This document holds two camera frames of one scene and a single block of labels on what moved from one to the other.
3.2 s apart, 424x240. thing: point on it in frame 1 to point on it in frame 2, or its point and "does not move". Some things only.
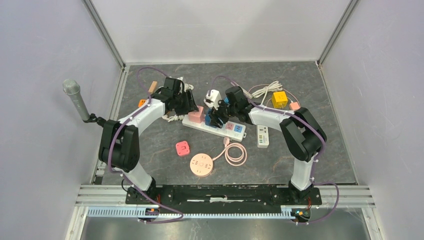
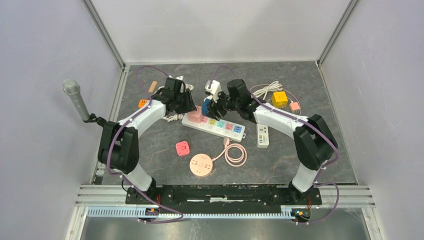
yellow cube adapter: (279, 99) does not move
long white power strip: (233, 130) does not move
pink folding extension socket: (182, 148) does not move
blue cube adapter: (208, 121) to (205, 106)
